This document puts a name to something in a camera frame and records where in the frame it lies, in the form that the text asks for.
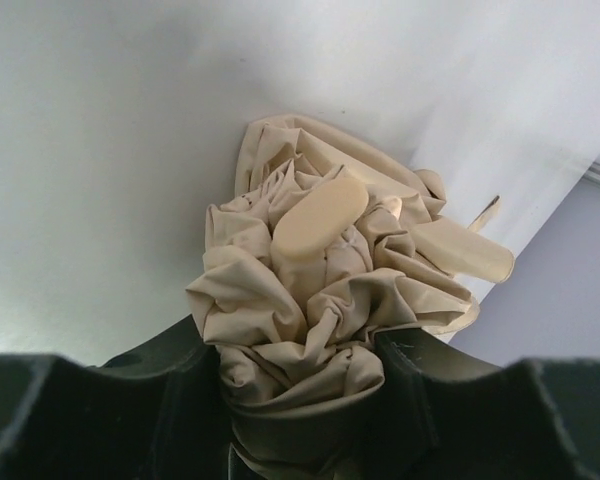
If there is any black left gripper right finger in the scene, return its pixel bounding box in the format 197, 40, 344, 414
270, 330, 600, 479

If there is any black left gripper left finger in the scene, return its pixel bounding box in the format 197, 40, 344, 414
0, 318, 230, 479

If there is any beige folding umbrella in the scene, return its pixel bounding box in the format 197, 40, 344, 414
186, 115, 515, 479

